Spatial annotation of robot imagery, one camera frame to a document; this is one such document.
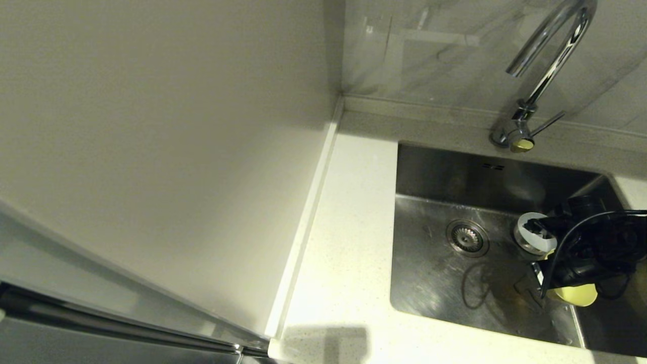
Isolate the yellow plastic bowl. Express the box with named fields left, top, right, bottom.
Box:
left=543, top=247, right=598, bottom=307

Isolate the stainless steel sink basin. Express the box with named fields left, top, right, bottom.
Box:
left=389, top=142, right=647, bottom=358

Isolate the round metal drain strainer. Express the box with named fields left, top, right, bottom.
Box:
left=446, top=219, right=491, bottom=258

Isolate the chrome gooseneck faucet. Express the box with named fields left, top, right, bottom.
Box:
left=490, top=0, right=599, bottom=154

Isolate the white tall cabinet side panel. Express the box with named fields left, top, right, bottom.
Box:
left=0, top=0, right=345, bottom=338

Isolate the dark metal door trim bar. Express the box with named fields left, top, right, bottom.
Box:
left=0, top=283, right=271, bottom=358

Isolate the grey appliance door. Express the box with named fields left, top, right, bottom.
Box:
left=0, top=202, right=271, bottom=352

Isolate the glossy grey door panel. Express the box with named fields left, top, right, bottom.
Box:
left=0, top=320, right=238, bottom=364

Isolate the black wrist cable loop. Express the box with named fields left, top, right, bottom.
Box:
left=540, top=209, right=647, bottom=299

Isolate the chrome faucet lever handle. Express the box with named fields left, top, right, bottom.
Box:
left=531, top=110, right=567, bottom=137

